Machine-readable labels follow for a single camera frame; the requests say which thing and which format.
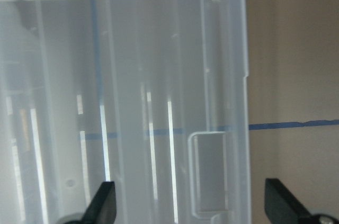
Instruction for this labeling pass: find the clear plastic box lid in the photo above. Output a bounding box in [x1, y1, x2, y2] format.
[1, 0, 251, 223]

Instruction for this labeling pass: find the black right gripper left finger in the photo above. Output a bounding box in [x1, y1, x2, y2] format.
[58, 181, 117, 223]

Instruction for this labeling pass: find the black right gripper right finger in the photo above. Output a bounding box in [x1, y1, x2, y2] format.
[265, 178, 338, 224]

